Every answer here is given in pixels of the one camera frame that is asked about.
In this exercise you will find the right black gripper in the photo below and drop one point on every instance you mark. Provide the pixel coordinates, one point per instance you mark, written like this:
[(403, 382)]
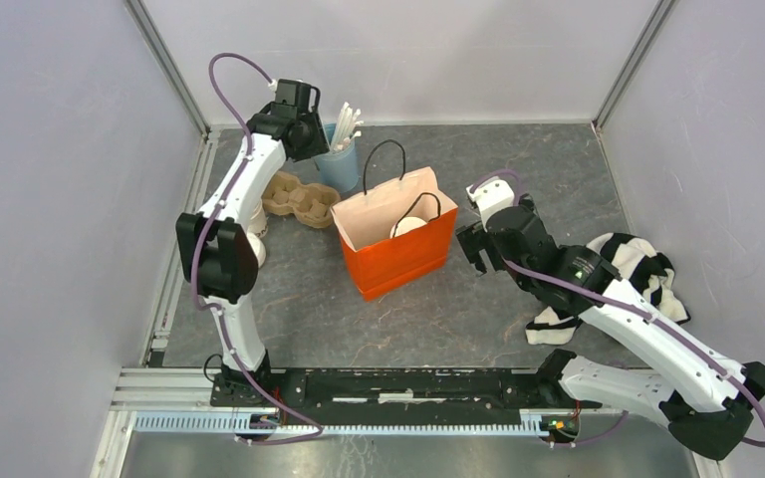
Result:
[(473, 238)]

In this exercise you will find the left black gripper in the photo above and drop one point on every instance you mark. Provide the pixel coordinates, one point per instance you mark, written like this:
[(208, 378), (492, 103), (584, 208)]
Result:
[(319, 144)]

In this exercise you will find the white plastic cup lid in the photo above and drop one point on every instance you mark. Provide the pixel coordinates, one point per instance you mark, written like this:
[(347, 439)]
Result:
[(406, 225)]

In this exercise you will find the orange paper bag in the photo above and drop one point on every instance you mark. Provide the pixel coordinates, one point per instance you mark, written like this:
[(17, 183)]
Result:
[(376, 263)]

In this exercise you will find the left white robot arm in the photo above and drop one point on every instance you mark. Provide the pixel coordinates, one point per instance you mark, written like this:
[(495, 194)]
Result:
[(219, 262)]

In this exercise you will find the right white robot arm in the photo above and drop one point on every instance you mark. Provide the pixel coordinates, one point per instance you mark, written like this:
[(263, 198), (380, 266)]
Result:
[(708, 402)]

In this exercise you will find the blue straw holder cup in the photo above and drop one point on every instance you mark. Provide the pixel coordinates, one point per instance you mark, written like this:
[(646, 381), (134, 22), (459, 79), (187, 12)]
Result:
[(339, 169)]

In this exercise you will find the stack of paper cups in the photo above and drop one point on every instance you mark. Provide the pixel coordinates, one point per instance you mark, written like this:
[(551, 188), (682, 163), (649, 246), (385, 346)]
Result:
[(258, 222)]

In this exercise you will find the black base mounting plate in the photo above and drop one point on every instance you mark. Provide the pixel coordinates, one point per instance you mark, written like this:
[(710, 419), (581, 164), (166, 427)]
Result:
[(392, 396)]

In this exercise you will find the black white striped cloth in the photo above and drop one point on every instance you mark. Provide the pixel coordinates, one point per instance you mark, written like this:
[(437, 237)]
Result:
[(650, 272)]

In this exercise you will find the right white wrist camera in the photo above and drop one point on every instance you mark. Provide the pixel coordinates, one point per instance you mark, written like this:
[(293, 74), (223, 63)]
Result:
[(491, 196)]

